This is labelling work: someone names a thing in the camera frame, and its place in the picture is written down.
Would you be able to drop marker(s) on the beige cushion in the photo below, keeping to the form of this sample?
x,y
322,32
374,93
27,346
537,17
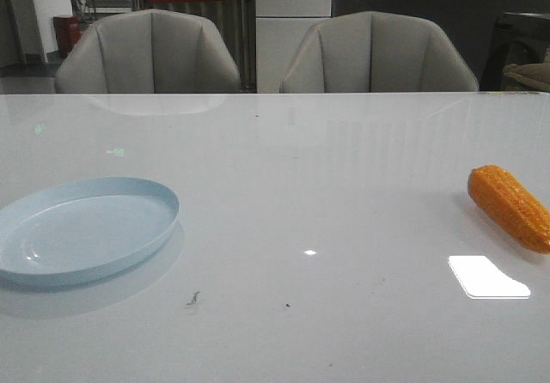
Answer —
x,y
535,76

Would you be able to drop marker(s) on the red trash bin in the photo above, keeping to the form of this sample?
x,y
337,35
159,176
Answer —
x,y
67,32

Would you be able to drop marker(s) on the white cabinet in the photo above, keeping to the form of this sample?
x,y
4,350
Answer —
x,y
280,27

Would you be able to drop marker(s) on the left grey upholstered chair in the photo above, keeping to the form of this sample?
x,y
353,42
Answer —
x,y
151,51

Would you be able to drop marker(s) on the right grey upholstered chair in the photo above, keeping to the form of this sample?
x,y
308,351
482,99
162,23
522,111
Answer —
x,y
375,52

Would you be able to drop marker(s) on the light blue round plate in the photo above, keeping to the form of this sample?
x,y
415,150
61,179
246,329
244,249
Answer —
x,y
85,230

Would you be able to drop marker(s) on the grey counter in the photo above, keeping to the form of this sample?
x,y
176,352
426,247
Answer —
x,y
468,23

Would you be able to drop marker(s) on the grey upholstered chair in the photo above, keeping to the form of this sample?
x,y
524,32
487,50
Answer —
x,y
151,51
375,52

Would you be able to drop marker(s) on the orange corn cob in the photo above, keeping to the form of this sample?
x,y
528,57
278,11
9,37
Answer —
x,y
507,202

